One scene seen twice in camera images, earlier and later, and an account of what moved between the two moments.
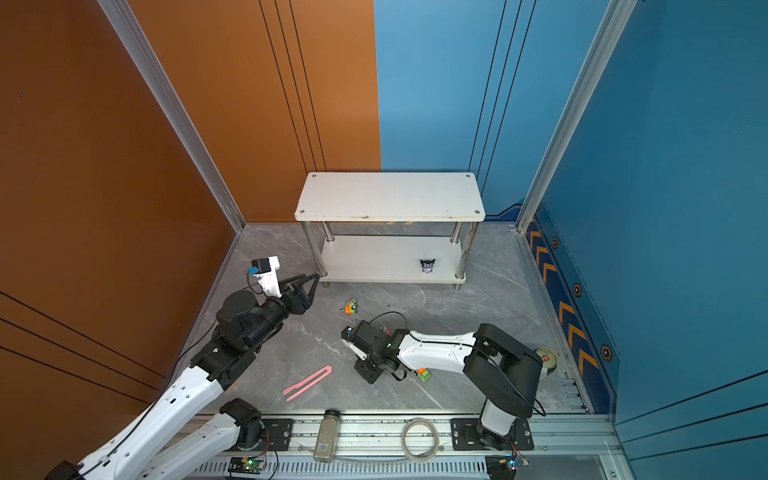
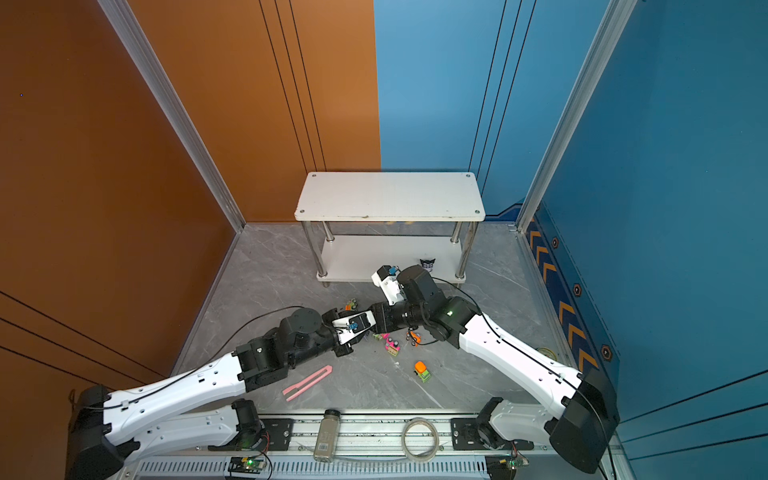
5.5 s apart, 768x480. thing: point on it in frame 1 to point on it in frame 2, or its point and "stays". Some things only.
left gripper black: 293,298 to 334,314
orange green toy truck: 424,374 stays
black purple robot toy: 427,266 stays
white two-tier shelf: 329,198 stays
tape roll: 548,358 stays
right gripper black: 363,373 to 382,313
